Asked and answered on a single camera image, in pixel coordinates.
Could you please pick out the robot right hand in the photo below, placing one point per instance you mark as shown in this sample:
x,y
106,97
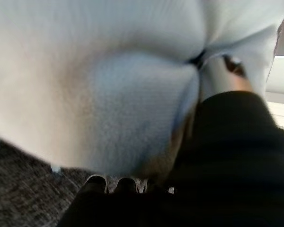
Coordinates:
x,y
227,165

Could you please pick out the white bed sheet mattress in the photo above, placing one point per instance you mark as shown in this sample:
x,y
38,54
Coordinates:
x,y
282,73

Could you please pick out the white fringed cushion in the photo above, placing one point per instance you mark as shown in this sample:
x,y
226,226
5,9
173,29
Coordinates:
x,y
85,71

